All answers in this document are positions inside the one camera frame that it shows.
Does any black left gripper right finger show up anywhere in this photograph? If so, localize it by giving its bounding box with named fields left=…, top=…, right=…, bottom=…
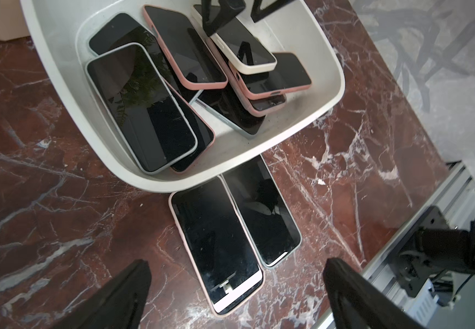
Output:
left=322, top=258, right=422, bottom=329

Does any phone pink case lying right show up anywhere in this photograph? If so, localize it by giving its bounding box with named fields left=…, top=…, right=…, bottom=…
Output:
left=229, top=52, right=312, bottom=100

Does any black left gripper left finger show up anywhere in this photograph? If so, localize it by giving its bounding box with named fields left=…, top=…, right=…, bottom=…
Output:
left=52, top=259, right=152, bottom=328

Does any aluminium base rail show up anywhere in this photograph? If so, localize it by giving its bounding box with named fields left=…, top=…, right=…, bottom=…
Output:
left=362, top=161, right=475, bottom=327

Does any phone with pink case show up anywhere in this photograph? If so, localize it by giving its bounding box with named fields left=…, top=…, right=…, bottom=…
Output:
left=168, top=177, right=264, bottom=317

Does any large phone grey case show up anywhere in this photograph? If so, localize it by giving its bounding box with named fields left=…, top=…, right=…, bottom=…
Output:
left=85, top=42, right=199, bottom=175

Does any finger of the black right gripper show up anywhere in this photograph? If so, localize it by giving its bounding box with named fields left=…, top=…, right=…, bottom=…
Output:
left=201, top=0, right=246, bottom=36
left=251, top=0, right=294, bottom=23

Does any white plastic storage box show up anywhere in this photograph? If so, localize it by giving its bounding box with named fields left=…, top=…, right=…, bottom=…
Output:
left=21, top=1, right=345, bottom=193

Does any phone with cream case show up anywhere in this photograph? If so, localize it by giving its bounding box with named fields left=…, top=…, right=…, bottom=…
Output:
left=192, top=1, right=277, bottom=75

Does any phone light blue bottom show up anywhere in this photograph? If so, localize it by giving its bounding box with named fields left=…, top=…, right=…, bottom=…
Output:
left=196, top=84, right=265, bottom=139

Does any dark phone back of box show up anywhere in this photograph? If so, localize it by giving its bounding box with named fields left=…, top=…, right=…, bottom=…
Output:
left=88, top=12, right=200, bottom=103

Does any phone with light blue case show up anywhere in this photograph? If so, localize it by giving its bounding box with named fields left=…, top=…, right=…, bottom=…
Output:
left=222, top=156, right=302, bottom=268

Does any phone pink case in box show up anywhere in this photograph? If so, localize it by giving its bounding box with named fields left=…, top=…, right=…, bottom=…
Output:
left=142, top=5, right=228, bottom=90

